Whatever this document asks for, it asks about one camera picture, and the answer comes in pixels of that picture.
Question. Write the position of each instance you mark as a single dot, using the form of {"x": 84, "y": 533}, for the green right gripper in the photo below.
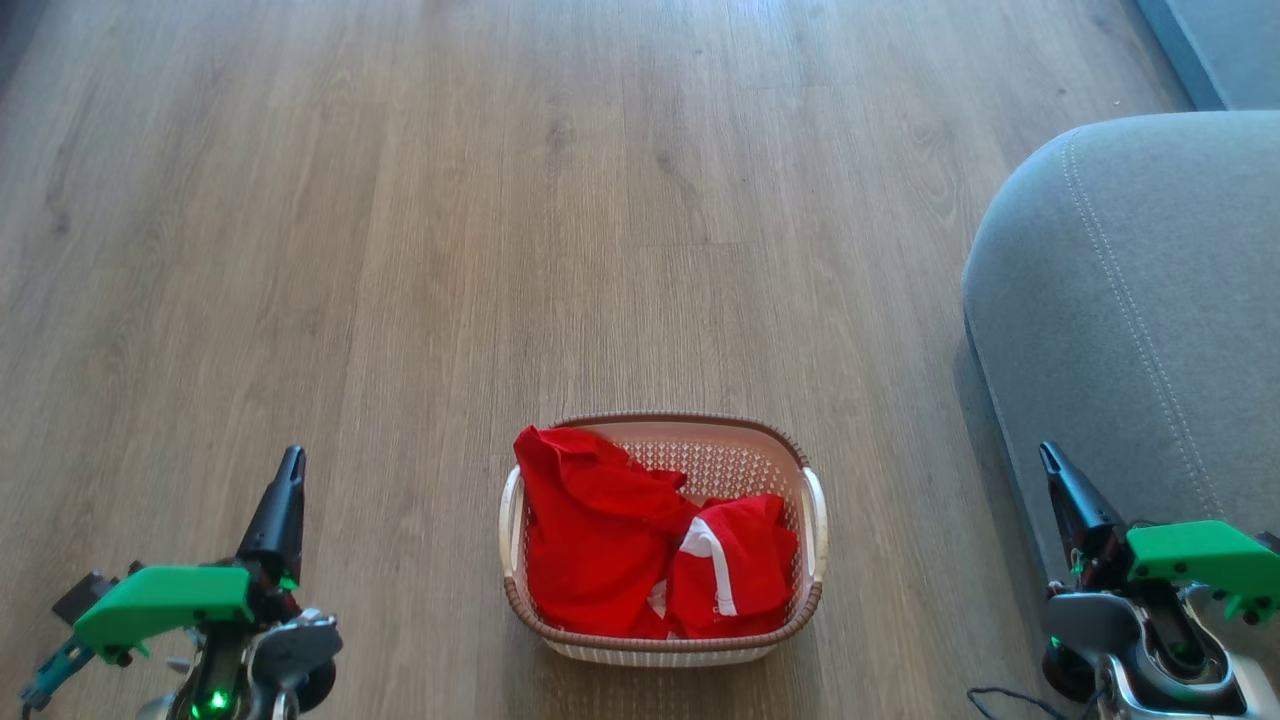
{"x": 1200, "y": 560}

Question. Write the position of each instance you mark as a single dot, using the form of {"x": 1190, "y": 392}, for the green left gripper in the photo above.
{"x": 160, "y": 600}

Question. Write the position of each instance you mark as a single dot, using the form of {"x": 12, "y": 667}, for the red shorts with white stripe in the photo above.
{"x": 755, "y": 570}

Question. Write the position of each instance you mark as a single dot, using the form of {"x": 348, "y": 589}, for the grey fabric sofa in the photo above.
{"x": 1150, "y": 300}

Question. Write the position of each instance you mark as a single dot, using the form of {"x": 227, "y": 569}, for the plain red shirt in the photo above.
{"x": 590, "y": 530}

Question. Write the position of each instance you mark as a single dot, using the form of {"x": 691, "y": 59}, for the beige woven laundry basket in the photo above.
{"x": 720, "y": 455}

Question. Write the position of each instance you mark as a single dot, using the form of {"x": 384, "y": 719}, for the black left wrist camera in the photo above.
{"x": 88, "y": 596}

